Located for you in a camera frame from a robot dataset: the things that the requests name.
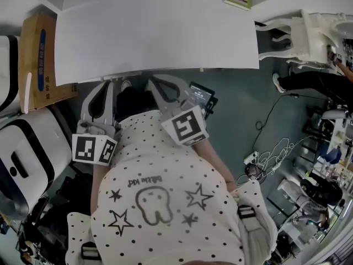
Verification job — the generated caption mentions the grey buckled shoulder strap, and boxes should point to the grey buckled shoulder strap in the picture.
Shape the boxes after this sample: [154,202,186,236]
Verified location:
[80,241,101,262]
[236,204,276,259]

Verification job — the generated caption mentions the brown cardboard box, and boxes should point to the brown cardboard box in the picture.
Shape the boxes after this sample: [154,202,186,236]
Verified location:
[19,12,79,115]

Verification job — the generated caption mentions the black tablet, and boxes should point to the black tablet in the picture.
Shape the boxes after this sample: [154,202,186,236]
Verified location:
[188,81,219,119]

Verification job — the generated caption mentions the person's left forearm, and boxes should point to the person's left forearm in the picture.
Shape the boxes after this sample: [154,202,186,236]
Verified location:
[90,163,111,213]

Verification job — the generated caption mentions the black floor cable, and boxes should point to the black floor cable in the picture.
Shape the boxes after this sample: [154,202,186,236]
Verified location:
[254,92,301,155]

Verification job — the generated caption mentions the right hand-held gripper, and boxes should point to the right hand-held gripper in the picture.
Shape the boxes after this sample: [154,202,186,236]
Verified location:
[148,74,210,147]

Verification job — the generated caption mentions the white power strip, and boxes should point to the white power strip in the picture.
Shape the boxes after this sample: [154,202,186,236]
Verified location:
[243,151,259,166]

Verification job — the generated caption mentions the white cable bundle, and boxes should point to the white cable bundle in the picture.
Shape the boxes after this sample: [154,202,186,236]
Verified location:
[236,136,313,185]

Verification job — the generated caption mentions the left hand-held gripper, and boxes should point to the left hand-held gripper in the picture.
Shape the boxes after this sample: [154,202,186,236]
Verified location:
[72,81,122,166]

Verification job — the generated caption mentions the person's right forearm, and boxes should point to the person's right forearm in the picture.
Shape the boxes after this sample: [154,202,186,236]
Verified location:
[192,141,237,193]

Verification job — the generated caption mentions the person's dark trousers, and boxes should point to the person's dark trousers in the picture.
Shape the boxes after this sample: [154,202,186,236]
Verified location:
[115,86,162,121]

